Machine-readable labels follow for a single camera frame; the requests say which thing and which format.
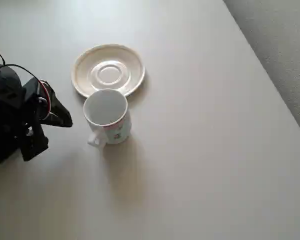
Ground white ceramic mug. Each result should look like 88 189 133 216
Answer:
82 88 132 147

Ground cream white saucer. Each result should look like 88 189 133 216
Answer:
70 43 146 99

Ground long red cable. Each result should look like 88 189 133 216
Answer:
4 64 52 119

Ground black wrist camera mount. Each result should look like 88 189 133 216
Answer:
20 121 50 162

